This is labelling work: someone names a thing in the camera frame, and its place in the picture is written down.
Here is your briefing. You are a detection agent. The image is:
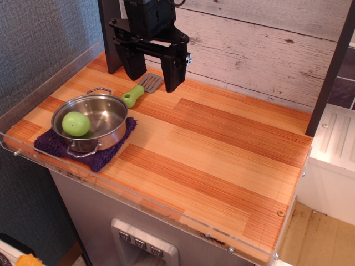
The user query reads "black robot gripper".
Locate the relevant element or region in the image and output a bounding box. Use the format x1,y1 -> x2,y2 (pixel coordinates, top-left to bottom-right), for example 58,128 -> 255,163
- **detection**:
109,1 -> 191,93

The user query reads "green handled grey spatula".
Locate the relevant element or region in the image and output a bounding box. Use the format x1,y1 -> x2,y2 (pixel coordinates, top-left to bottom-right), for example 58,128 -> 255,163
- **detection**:
121,73 -> 163,108

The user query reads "stainless steel pot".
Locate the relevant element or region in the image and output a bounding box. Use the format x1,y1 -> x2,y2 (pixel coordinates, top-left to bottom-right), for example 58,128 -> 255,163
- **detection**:
51,87 -> 128,158

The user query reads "green toy apple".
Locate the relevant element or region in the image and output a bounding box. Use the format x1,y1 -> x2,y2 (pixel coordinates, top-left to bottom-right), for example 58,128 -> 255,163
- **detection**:
62,111 -> 91,137

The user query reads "clear acrylic table guard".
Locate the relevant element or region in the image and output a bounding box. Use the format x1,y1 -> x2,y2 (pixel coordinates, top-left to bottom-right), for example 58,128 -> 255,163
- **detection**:
1,41 -> 311,265

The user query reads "purple cloth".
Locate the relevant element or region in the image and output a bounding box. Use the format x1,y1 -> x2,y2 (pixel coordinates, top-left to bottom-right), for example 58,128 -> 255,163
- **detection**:
34,117 -> 138,172

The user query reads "silver toy fridge cabinet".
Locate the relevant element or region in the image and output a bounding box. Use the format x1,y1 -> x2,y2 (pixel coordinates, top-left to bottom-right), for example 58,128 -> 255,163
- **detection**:
50,171 -> 250,265

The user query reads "grey water dispenser panel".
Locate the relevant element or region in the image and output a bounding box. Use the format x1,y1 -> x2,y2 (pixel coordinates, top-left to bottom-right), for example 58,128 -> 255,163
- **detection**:
111,218 -> 179,265

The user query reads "white toy sink unit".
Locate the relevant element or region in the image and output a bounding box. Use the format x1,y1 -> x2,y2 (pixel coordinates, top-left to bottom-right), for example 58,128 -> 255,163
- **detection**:
296,104 -> 354,224

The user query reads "orange yellow object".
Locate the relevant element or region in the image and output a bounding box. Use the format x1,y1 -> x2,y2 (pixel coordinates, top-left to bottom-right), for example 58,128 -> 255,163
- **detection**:
15,254 -> 43,266

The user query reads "dark left frame post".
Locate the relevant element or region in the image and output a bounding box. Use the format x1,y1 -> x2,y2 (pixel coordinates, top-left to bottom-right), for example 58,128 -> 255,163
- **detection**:
98,0 -> 122,74

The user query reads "dark frame post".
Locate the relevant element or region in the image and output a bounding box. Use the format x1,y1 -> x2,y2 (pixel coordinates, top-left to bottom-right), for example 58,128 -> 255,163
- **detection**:
306,1 -> 354,137
98,0 -> 122,74

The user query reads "dark right frame post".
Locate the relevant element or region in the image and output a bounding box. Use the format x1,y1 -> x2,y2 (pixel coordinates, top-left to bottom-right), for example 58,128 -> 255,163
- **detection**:
306,1 -> 354,137

